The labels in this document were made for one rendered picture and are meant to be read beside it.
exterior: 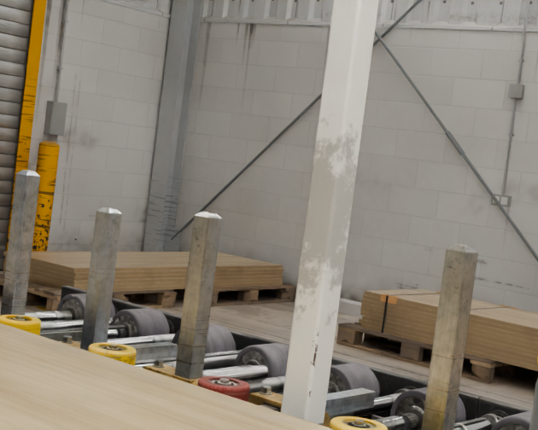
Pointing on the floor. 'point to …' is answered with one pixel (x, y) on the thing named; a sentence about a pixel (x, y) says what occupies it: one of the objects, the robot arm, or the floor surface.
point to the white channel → (329, 208)
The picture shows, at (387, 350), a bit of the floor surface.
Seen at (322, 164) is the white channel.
